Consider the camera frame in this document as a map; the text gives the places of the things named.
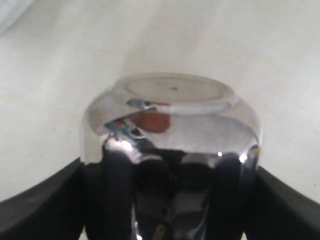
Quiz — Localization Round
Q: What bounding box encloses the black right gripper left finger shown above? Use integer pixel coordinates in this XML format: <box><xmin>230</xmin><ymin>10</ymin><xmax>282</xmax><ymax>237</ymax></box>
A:
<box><xmin>0</xmin><ymin>159</ymin><xmax>84</xmax><ymax>240</ymax></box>

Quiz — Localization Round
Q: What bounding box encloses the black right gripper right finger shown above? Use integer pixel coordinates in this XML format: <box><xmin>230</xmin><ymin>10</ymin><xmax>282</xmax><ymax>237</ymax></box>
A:
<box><xmin>244</xmin><ymin>167</ymin><xmax>320</xmax><ymax>240</ymax></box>

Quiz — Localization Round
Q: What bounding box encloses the shiny steel cup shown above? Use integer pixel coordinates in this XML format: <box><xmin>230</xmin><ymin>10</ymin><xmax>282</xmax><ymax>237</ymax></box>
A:
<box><xmin>80</xmin><ymin>73</ymin><xmax>262</xmax><ymax>240</ymax></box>

